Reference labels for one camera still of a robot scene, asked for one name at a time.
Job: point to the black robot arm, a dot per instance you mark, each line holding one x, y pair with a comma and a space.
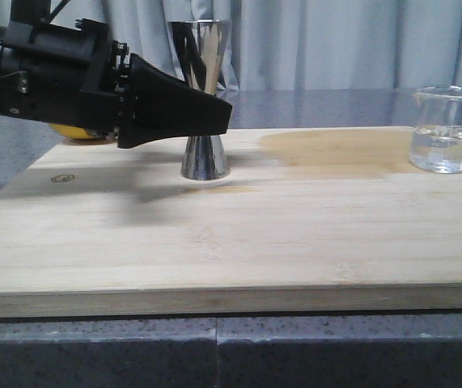
82, 78

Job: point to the steel double jigger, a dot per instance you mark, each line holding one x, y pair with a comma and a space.
200, 47

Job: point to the yellow lemon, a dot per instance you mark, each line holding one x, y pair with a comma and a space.
80, 134

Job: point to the small glass beaker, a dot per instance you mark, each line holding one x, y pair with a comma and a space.
436, 144

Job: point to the grey curtain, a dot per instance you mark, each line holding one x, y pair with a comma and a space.
300, 45

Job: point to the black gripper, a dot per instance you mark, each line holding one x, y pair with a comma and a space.
76, 77

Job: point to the wooden cutting board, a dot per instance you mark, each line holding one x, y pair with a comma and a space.
308, 219

